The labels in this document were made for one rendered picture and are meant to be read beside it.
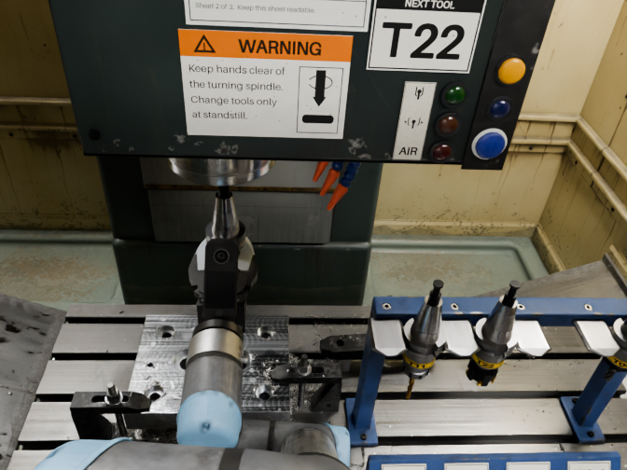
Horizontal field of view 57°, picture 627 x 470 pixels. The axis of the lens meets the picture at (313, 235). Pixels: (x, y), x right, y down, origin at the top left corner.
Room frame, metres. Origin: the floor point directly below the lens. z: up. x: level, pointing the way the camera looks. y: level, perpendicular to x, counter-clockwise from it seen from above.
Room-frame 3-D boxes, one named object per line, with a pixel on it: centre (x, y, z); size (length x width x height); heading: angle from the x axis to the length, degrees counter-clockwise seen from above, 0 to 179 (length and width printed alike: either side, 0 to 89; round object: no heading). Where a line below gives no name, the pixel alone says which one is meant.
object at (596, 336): (0.61, -0.45, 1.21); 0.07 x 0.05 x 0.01; 5
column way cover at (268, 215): (1.15, 0.18, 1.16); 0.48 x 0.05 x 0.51; 95
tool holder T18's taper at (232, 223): (0.70, 0.14, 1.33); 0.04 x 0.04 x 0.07
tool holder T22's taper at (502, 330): (0.59, -0.29, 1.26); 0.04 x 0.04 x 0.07
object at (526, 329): (0.60, -0.34, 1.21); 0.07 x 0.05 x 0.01; 5
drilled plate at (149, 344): (0.68, 0.17, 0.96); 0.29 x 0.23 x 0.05; 95
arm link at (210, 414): (0.42, 0.11, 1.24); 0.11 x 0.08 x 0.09; 5
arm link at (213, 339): (0.50, 0.12, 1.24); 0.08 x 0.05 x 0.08; 95
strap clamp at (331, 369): (0.66, -0.01, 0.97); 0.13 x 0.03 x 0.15; 95
